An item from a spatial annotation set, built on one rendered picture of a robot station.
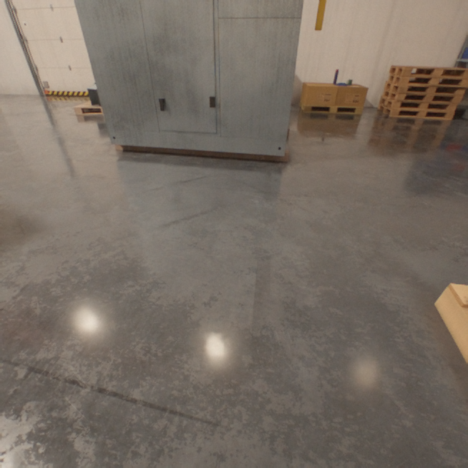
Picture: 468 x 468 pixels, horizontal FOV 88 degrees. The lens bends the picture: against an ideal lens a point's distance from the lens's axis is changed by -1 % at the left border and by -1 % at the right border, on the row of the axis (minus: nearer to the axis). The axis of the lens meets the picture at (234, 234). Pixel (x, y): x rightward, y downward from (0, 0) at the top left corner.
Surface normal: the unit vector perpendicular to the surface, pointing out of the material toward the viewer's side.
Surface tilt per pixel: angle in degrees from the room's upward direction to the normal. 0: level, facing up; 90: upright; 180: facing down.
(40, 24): 90
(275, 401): 0
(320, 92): 90
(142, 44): 90
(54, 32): 90
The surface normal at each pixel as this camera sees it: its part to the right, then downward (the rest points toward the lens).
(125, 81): -0.18, 0.58
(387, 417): 0.01, -0.81
